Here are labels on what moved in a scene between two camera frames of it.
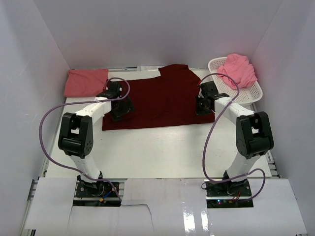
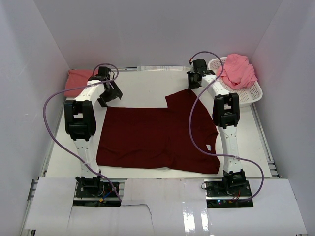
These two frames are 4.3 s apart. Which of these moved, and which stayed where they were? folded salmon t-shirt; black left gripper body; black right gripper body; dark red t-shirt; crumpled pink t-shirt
Moved: black left gripper body; dark red t-shirt; black right gripper body
Stayed: crumpled pink t-shirt; folded salmon t-shirt
